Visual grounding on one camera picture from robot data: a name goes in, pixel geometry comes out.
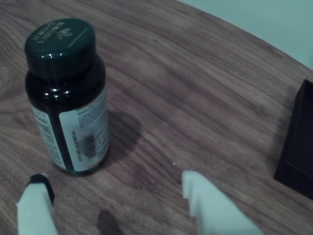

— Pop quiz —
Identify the black shallow box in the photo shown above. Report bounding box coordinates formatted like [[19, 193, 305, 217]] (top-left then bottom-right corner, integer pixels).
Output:
[[273, 78, 313, 200]]

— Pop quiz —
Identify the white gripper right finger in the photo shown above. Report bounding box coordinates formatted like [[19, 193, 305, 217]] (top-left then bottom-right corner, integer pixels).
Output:
[[182, 170, 264, 235]]

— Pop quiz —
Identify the dark green pill bottle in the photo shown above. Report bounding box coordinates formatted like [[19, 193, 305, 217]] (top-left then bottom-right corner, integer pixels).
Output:
[[24, 18, 110, 177]]

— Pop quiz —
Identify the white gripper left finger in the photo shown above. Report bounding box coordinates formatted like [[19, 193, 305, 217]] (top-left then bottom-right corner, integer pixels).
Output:
[[16, 173, 58, 235]]

